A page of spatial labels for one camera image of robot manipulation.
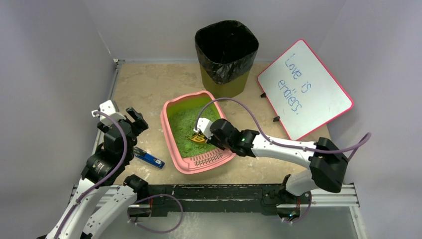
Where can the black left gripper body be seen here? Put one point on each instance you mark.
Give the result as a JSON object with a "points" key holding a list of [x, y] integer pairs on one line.
{"points": [[132, 122]]}

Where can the yellow litter scoop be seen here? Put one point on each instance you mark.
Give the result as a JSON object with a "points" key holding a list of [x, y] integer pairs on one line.
{"points": [[198, 138]]}

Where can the pink and green litter box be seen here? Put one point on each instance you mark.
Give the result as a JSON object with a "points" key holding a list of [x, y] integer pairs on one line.
{"points": [[199, 162]]}

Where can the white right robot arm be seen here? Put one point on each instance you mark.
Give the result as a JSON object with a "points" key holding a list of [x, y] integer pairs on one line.
{"points": [[325, 166]]}

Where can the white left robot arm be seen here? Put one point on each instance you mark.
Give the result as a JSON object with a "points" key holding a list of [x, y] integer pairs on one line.
{"points": [[82, 218]]}

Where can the green cat litter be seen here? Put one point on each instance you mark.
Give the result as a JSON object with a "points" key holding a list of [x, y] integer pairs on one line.
{"points": [[182, 124]]}

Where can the blue and black stapler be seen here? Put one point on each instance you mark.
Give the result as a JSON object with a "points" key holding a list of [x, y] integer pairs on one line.
{"points": [[146, 157]]}

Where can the olive green trash bin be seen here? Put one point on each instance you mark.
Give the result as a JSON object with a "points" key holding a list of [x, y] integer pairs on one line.
{"points": [[231, 89]]}

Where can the black trash bag liner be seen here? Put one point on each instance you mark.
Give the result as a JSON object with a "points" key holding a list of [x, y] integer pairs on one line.
{"points": [[226, 50]]}

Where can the pink framed whiteboard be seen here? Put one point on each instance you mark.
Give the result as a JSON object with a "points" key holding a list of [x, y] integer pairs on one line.
{"points": [[302, 91]]}

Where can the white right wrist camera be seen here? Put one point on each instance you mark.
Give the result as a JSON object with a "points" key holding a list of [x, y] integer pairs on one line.
{"points": [[203, 127]]}

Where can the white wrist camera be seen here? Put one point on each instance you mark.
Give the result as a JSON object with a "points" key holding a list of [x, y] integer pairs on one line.
{"points": [[111, 109], [203, 127]]}

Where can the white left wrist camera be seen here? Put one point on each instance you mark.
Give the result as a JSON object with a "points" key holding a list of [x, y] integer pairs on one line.
{"points": [[111, 109]]}

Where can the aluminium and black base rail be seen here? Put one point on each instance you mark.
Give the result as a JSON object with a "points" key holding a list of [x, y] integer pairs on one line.
{"points": [[267, 199]]}

